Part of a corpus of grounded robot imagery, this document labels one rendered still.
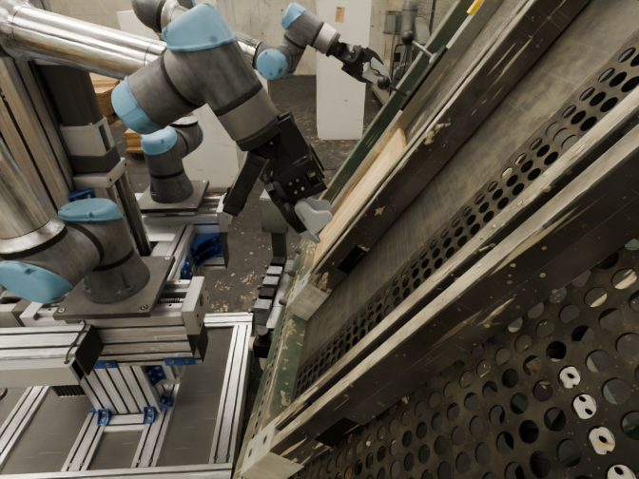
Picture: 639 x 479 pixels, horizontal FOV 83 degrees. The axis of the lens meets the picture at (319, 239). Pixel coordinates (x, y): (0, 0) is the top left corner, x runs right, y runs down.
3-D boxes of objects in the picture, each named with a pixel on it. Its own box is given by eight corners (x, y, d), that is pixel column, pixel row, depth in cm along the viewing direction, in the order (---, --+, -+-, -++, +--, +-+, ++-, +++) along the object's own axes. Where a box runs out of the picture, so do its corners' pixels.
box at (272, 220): (268, 220, 174) (264, 185, 164) (293, 221, 173) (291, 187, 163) (261, 233, 165) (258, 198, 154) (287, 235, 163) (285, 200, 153)
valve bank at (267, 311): (270, 283, 164) (266, 239, 150) (301, 286, 162) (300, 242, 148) (236, 382, 123) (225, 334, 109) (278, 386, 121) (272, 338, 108)
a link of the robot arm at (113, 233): (143, 239, 92) (126, 192, 85) (108, 274, 82) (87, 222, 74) (101, 235, 94) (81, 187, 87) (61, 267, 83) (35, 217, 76)
